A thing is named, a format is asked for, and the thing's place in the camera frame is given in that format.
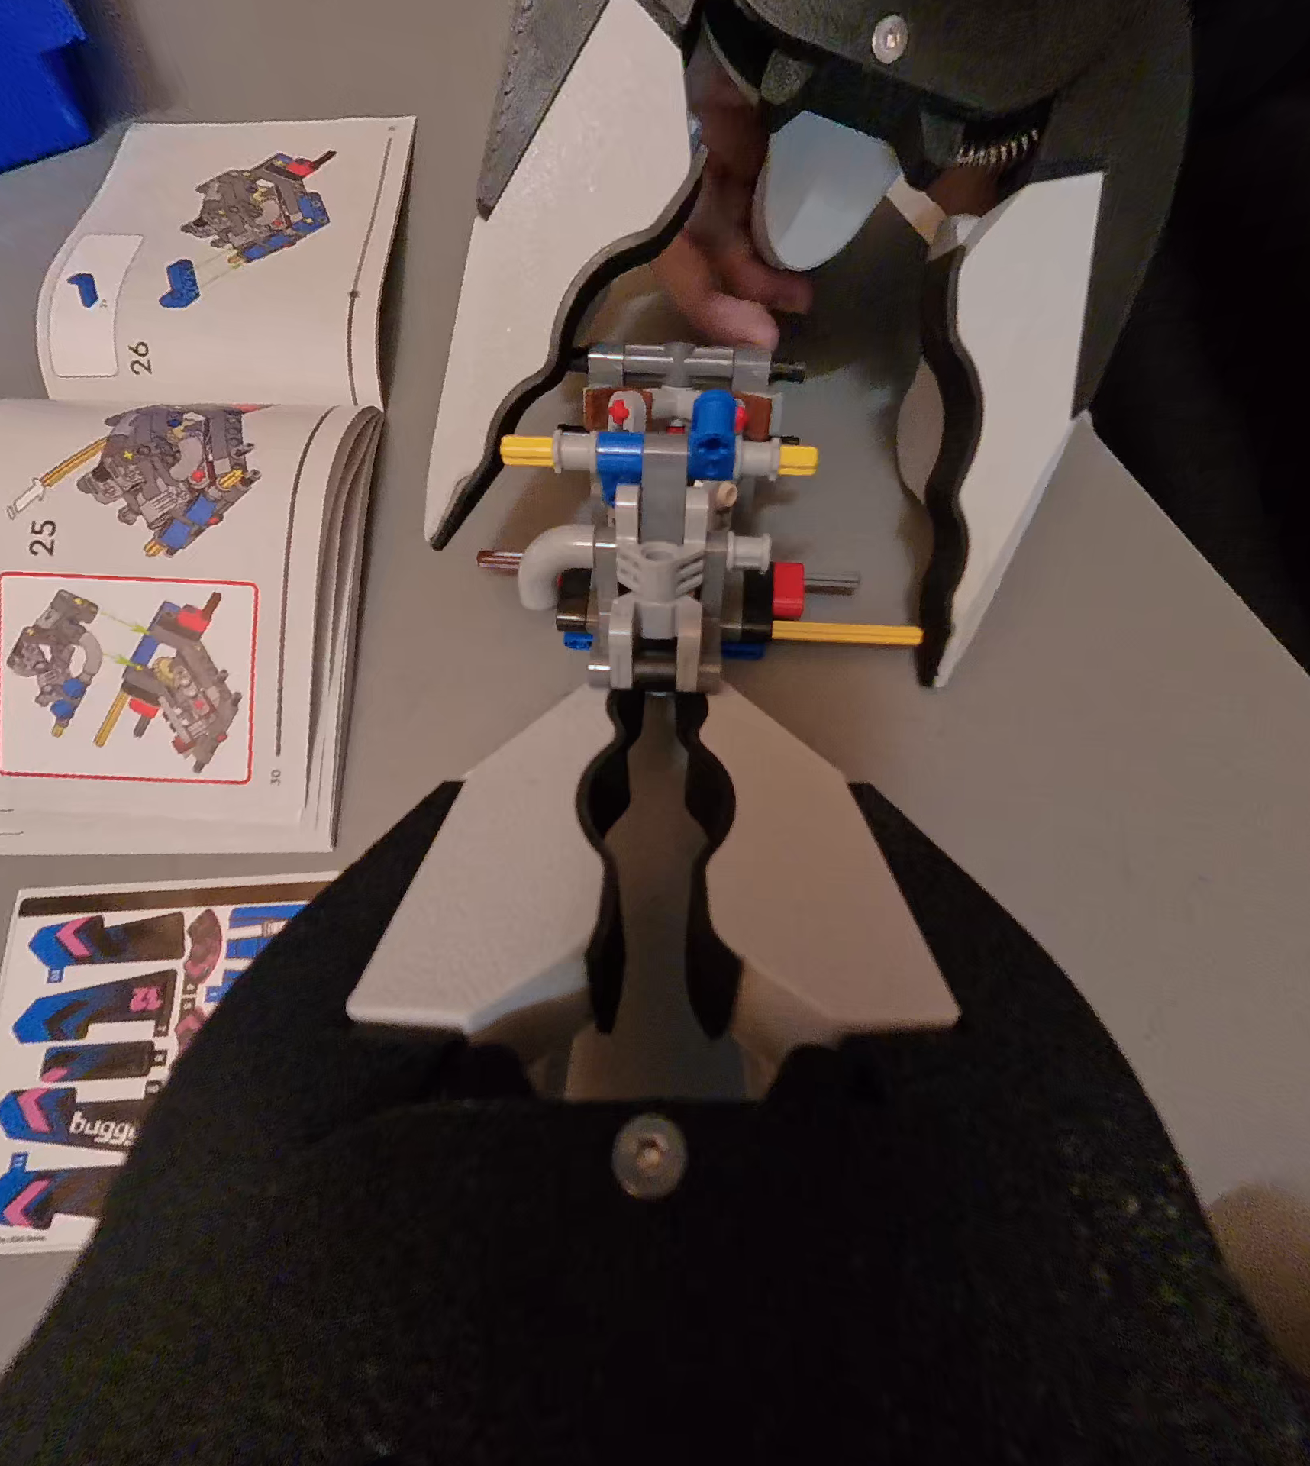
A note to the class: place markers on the lego chassis assembly with axles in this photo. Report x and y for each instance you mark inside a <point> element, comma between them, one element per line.
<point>685,366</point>

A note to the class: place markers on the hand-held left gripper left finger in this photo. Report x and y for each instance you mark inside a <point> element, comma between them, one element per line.
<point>471,917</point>

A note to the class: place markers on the person's right hand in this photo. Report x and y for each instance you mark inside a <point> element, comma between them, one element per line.
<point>723,265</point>

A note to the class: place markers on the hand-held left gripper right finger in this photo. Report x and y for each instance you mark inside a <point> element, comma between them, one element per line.
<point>826,917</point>

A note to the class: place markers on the sticker sheet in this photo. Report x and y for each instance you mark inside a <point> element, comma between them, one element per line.
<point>93,1031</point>

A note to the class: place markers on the grey and blue lego assembly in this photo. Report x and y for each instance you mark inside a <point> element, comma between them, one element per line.
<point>655,573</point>

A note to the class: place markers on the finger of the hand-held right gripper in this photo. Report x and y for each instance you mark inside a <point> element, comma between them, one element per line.
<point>1022,379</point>
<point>529,321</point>

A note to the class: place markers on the open instruction booklet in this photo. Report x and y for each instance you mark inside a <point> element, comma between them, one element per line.
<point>152,573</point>

